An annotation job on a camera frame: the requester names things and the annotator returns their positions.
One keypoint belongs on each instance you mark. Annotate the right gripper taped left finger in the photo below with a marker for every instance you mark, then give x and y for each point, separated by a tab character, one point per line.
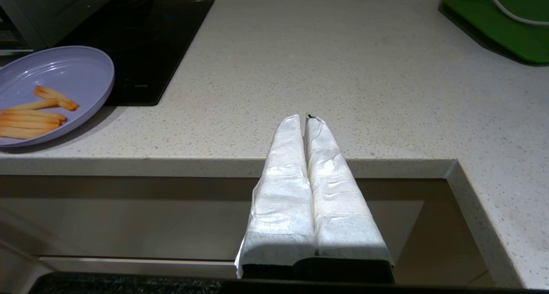
283	199

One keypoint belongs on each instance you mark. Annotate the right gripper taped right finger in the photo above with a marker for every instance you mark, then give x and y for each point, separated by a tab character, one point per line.
339	208

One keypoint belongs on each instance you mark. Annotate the lilac round plate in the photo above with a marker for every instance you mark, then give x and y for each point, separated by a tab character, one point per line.
64	67

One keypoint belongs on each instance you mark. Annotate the silver Panasonic microwave oven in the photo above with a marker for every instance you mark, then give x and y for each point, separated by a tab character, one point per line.
51	15

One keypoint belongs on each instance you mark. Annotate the black induction cooktop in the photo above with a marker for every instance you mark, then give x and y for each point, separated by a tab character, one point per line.
141	41

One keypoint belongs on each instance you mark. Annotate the green plastic tray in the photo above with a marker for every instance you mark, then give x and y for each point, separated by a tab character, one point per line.
493	28

